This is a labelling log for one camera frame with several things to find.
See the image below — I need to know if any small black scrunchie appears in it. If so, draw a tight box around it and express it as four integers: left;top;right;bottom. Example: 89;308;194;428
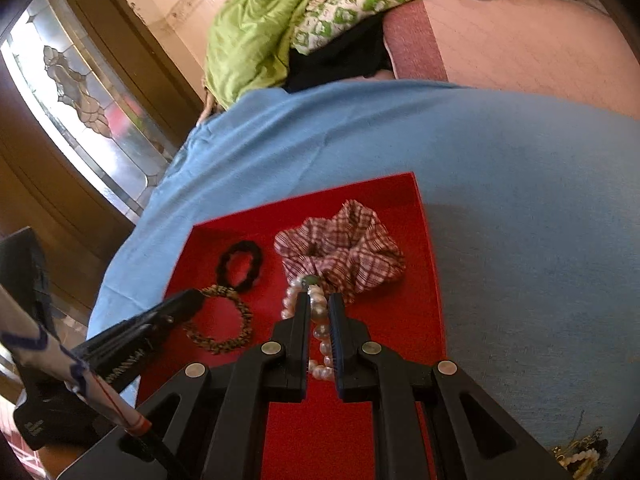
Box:
216;240;265;294

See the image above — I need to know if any green quilt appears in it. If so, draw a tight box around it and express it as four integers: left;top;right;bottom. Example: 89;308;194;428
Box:
204;0;351;111

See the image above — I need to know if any stained glass window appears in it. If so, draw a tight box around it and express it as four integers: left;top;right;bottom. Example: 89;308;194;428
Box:
0;0;176;223

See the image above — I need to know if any green patterned white blanket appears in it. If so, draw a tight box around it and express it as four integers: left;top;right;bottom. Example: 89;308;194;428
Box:
292;0;503;57

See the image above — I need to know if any blue cloth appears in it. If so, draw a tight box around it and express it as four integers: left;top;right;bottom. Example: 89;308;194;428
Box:
87;80;640;480

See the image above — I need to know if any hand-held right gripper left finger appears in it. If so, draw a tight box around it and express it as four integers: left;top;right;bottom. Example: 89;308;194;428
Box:
117;291;313;480

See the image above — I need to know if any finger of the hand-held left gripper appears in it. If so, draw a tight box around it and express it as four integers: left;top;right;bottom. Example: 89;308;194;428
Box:
144;288;207;335

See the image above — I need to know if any leopard print scrunchie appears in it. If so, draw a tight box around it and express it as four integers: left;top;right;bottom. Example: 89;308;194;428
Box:
182;285;255;356

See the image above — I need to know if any pile of mixed jewelry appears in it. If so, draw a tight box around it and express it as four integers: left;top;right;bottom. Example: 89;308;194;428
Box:
552;427;609;480

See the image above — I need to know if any red plaid fabric scrunchie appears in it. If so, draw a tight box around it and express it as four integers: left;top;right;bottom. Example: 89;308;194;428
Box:
274;201;406;305

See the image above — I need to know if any white pearl bracelet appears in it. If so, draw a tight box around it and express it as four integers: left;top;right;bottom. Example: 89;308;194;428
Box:
281;275;336;382

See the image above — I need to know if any white sleeved cable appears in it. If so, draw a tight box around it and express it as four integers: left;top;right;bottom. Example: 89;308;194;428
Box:
0;285;153;437

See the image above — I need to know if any pink bed sheet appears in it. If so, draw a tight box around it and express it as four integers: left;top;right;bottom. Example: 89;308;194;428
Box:
382;0;640;122

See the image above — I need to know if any red jewelry tray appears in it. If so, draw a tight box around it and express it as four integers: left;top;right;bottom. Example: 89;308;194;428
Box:
135;172;448;480

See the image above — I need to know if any black cloth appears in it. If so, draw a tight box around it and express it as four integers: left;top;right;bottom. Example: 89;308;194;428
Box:
285;12;396;94

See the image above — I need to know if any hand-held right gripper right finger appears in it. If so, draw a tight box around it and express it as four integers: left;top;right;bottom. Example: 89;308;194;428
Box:
327;292;572;480

